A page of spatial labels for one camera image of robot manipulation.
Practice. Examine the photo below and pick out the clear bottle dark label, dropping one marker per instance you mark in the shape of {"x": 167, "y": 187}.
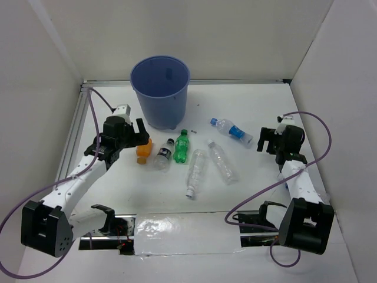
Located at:
{"x": 163, "y": 158}

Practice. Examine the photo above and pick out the orange soda bottle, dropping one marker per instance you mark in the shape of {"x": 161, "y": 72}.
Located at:
{"x": 144, "y": 151}

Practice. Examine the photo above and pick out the green soda bottle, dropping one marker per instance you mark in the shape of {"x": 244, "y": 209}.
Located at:
{"x": 181, "y": 147}

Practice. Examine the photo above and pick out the clear bottle blue label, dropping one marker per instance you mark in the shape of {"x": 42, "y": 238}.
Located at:
{"x": 228, "y": 128}

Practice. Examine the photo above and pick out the clear bottle lower middle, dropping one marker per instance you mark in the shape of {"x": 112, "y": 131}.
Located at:
{"x": 196, "y": 172}

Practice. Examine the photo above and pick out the aluminium frame rail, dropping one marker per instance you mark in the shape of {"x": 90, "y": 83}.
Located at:
{"x": 78, "y": 118}

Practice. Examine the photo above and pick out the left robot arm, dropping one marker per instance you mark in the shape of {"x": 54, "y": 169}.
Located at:
{"x": 51, "y": 225}

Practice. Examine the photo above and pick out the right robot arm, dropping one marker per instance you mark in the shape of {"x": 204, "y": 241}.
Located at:
{"x": 306, "y": 223}

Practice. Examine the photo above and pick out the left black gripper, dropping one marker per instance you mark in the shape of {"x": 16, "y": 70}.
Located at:
{"x": 139, "y": 138}

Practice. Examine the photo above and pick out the clear bottle white cap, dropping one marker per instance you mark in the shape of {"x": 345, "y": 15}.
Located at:
{"x": 219, "y": 158}

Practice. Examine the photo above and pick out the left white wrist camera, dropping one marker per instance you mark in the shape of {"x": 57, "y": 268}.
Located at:
{"x": 123, "y": 111}

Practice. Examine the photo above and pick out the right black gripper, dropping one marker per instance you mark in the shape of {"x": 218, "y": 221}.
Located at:
{"x": 267, "y": 134}

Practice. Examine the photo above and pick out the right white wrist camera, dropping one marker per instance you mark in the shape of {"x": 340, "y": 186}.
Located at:
{"x": 284, "y": 121}

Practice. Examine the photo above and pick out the blue plastic bin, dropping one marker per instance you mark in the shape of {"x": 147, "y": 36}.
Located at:
{"x": 161, "y": 85}

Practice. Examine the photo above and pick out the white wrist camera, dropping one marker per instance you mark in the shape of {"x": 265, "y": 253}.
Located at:
{"x": 123, "y": 111}
{"x": 284, "y": 121}

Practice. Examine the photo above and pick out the silver tape sheet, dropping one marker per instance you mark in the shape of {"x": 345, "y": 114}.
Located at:
{"x": 185, "y": 234}

